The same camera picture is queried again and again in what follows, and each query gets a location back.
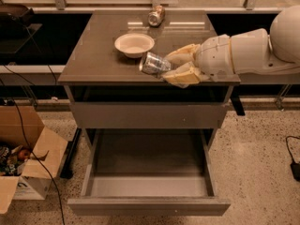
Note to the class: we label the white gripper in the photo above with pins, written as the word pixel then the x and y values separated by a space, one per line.
pixel 213 58

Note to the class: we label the silver redbull can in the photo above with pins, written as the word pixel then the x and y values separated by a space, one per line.
pixel 153 64

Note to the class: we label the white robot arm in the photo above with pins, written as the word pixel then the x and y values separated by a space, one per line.
pixel 265 52

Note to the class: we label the closed top drawer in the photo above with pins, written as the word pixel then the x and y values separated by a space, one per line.
pixel 103 115

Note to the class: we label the brown soda can on counter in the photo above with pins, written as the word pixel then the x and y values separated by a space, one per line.
pixel 156 16

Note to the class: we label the grey drawer cabinet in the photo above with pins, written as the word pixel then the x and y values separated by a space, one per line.
pixel 97 73

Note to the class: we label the open middle drawer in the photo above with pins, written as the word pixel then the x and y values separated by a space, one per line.
pixel 149 172

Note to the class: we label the white paper bowl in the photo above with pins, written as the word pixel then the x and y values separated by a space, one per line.
pixel 134 45

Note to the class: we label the open cardboard box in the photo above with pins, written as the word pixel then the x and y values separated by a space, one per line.
pixel 31 155

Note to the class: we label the snack bags in box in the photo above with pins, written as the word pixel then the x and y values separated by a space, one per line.
pixel 12 159

